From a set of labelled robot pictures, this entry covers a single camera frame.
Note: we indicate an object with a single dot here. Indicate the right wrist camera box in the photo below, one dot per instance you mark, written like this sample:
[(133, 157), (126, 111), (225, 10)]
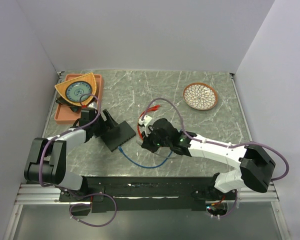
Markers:
[(144, 121)]

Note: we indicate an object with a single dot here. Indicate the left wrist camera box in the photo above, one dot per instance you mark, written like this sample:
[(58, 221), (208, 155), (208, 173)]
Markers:
[(93, 105)]

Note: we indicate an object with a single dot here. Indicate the pink plastic tray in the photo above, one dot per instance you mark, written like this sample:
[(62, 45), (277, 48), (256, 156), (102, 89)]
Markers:
[(64, 115)]

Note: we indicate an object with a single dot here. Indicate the dark dish under basket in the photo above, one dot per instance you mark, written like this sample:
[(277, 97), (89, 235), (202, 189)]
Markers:
[(60, 100)]

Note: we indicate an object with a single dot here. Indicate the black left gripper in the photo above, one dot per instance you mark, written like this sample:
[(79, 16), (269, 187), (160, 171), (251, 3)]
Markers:
[(107, 125)]

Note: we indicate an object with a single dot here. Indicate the blue patterned round plate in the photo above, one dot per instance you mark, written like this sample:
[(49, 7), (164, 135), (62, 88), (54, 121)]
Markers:
[(77, 91)]

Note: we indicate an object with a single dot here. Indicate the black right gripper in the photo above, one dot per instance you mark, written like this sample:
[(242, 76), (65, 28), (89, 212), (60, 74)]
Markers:
[(147, 143)]

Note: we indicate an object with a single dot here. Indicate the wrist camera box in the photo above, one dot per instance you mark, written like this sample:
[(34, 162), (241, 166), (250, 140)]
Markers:
[(93, 105), (144, 121)]

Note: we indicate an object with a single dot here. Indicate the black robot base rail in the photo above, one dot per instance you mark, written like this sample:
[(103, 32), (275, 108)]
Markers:
[(108, 193)]

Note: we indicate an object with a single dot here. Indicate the woven triangular basket plate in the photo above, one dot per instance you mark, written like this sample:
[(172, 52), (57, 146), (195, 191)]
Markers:
[(88, 77)]

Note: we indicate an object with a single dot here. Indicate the black network switch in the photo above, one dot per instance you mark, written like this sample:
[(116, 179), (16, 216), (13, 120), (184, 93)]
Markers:
[(118, 135)]

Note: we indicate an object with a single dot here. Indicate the floral patterned plate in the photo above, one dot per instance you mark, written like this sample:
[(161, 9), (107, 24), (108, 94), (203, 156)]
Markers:
[(200, 96)]

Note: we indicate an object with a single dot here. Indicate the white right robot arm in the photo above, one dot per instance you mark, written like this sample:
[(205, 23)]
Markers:
[(252, 165)]

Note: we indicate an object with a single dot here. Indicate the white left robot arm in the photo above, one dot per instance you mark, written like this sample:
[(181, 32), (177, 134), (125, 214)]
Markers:
[(47, 159)]

